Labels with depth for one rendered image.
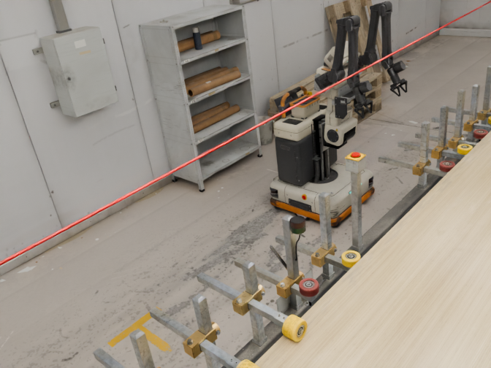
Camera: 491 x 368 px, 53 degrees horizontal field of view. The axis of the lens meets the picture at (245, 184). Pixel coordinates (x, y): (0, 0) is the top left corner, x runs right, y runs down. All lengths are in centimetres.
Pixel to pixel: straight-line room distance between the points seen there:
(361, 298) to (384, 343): 23
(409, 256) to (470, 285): 27
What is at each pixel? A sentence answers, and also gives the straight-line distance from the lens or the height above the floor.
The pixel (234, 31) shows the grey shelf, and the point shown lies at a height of 130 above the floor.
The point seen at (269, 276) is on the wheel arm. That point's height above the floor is 86.
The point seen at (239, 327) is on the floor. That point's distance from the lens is 319.
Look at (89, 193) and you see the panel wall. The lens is 451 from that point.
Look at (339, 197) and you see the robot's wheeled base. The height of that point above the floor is 27.
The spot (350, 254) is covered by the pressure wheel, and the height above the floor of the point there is 91.
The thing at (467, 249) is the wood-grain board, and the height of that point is 90.
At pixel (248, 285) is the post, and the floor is 101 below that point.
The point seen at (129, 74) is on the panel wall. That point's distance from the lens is 453.
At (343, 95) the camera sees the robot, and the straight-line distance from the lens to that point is 365.
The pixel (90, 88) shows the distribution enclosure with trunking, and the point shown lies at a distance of 406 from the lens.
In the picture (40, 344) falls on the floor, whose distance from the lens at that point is 356.
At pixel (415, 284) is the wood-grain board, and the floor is 90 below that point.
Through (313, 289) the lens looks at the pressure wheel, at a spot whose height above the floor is 91.
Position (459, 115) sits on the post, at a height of 99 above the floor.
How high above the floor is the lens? 222
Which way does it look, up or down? 28 degrees down
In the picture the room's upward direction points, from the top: 8 degrees counter-clockwise
